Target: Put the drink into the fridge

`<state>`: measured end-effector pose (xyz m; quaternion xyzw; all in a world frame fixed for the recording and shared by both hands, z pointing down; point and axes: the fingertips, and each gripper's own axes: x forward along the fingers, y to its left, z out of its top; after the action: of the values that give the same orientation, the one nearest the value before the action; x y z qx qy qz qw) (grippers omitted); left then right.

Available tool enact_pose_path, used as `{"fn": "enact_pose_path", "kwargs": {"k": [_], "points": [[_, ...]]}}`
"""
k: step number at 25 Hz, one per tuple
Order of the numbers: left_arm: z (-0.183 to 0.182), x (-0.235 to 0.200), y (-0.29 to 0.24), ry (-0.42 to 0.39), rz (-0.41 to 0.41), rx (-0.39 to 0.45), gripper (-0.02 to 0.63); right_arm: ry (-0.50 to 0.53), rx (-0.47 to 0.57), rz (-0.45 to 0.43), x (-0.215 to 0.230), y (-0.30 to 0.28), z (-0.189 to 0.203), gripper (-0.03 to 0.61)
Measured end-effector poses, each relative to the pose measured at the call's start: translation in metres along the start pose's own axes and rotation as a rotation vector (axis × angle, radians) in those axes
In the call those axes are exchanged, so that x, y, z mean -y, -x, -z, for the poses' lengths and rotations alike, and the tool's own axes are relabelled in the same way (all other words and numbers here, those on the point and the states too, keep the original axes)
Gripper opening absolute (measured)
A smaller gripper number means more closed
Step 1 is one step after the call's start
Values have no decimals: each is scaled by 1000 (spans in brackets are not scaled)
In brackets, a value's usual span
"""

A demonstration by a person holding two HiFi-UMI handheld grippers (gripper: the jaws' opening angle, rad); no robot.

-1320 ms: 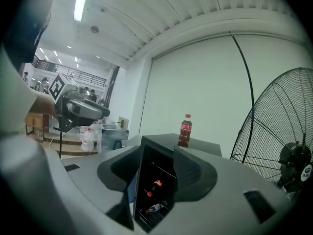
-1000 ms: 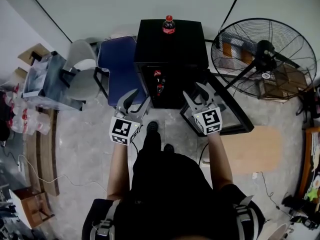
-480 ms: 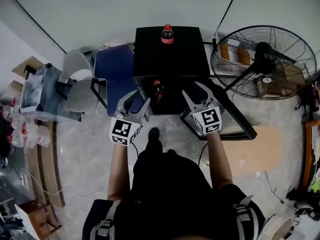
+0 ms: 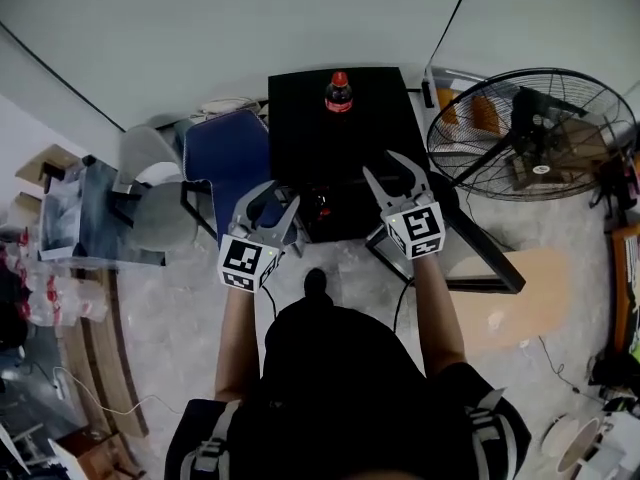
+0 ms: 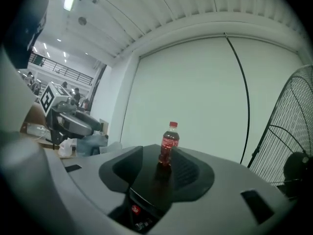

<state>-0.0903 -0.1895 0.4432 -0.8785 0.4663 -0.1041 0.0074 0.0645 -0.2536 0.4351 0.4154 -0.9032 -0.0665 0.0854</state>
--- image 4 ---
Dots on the wooden shelf rack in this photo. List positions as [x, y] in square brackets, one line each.
[575, 138]

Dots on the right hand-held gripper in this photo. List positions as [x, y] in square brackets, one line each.
[420, 228]

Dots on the person's left forearm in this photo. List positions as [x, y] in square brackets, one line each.
[240, 343]

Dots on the black fridge door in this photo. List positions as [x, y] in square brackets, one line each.
[490, 253]

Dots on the person's right forearm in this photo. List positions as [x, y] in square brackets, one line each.
[440, 318]

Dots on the light wooden table top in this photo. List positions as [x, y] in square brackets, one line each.
[530, 303]

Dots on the pack of clear plastic bottles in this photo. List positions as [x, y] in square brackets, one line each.
[55, 293]

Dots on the black bag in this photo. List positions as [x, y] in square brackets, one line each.
[10, 313]

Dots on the blue chair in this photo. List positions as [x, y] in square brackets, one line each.
[225, 153]

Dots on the clear plastic storage box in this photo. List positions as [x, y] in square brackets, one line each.
[480, 113]

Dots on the light wooden wall shelf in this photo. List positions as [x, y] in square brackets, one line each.
[50, 160]

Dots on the black office chair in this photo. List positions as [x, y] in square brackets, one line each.
[615, 188]

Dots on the brown wooden stool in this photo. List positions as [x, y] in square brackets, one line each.
[95, 453]

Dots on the person's left black shoe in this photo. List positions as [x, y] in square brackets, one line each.
[315, 283]

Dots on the white power strip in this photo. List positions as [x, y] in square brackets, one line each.
[523, 343]

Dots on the person's black clothed body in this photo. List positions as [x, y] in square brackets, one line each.
[345, 393]

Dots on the black standing fan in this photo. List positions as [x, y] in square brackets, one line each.
[530, 113]

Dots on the black mini fridge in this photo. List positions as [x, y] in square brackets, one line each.
[310, 143]

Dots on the stack of wooden boards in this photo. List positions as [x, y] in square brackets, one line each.
[107, 358]

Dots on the orange wooden bench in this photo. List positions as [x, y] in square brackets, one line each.
[622, 293]

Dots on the cola bottle with red cap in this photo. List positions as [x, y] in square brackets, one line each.
[339, 95]

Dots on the grey chair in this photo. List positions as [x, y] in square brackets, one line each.
[160, 213]

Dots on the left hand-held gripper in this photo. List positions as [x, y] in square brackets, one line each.
[240, 260]

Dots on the round flat wooden disc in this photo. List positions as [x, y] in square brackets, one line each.
[555, 438]

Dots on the round wooden bowl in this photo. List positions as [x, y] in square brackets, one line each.
[582, 448]

